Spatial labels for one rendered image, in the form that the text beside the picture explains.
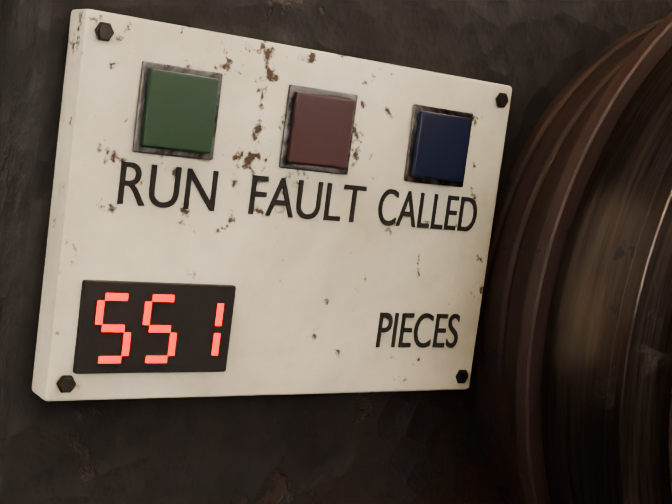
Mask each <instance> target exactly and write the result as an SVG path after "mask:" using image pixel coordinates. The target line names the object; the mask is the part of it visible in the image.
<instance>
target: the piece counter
mask: <svg viewBox="0 0 672 504"><path fill-rule="evenodd" d="M174 297H175V295H164V294H153V298H152V302H174ZM105 300H107V301H128V293H106V294H105ZM152 302H148V301H146V302H145V307H144V316H143V325H149V333H170V332H171V325H150V317H151V309H152ZM104 305H105V301H104V300H97V309H96V318H95V324H100V325H102V323H103V314H104ZM223 310H224V303H218V304H217V312H216V320H215V326H222V318H223ZM124 330H125V325H107V324H103V325H102V330H101V332H124ZM176 338H177V333H170V338H169V346H168V356H174V355H175V346H176ZM130 339H131V332H124V337H123V346H122V356H129V348H130ZM219 342H220V333H214V337H213V345H212V353H211V355H212V356H217V355H218V351H219ZM168 356H146V359H145V363H167V357H168ZM107 363H121V356H99V357H98V364H107Z"/></svg>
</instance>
